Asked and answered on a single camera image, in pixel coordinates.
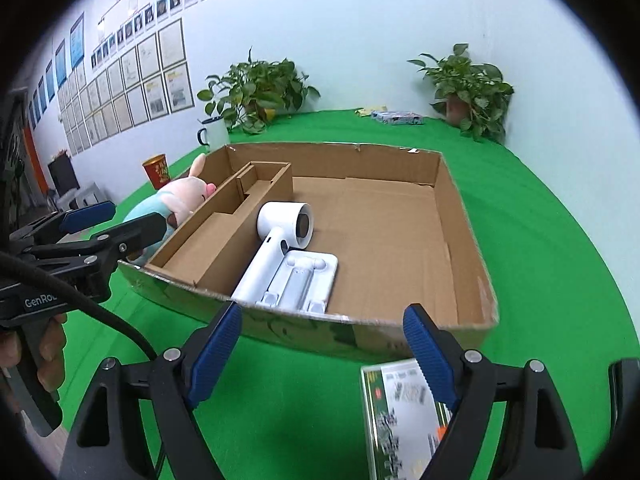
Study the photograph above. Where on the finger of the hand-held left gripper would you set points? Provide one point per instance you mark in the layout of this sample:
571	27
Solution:
90	215
130	235

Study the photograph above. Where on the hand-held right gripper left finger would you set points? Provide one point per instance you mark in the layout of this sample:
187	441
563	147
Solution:
215	355

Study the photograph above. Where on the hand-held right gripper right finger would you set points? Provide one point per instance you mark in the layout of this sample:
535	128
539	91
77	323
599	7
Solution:
427	355

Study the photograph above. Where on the pink pig plush toy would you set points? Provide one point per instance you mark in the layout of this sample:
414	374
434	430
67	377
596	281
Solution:
175	200

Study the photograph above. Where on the green and white carton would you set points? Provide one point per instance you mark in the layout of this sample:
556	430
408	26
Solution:
400	410

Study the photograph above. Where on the narrow cardboard insert box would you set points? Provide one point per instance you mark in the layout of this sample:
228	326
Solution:
220	232

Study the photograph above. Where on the white hair dryer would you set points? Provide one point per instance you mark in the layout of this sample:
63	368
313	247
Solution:
265	260

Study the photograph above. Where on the large cardboard box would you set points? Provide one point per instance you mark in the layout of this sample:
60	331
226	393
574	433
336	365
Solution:
390	240

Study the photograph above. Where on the white plastic holder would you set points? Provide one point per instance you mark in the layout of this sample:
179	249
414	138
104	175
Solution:
310	280

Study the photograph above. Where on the person's left hand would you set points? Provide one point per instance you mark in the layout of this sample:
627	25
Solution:
52	345

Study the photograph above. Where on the grey plastic stool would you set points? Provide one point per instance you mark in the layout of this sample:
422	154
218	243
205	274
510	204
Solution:
87	197

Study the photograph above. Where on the black monitor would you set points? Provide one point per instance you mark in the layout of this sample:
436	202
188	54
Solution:
64	174

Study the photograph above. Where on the red paper cup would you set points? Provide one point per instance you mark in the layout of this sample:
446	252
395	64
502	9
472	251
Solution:
157	172

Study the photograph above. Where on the white enamel mug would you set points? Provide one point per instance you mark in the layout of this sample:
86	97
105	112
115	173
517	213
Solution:
216	135

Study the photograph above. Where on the green tablecloth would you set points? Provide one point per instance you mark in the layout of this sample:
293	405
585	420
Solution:
550	285

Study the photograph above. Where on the bushy potted plant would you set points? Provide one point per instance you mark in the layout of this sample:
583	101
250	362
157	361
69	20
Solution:
260	90

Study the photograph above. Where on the blue patterned pack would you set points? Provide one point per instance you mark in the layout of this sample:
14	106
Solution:
397	118

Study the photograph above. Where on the yellow flat item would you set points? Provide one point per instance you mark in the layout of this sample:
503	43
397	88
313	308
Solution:
372	110

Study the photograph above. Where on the potted plant in brown pot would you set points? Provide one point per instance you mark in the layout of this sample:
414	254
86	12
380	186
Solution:
465	90

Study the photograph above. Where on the black equipment frame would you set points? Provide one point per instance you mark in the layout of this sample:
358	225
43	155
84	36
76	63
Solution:
12	170

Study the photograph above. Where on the wall of framed certificates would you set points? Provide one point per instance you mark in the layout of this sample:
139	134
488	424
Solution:
130	90

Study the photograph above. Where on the row of blue wall posters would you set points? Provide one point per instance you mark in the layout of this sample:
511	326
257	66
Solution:
77	40

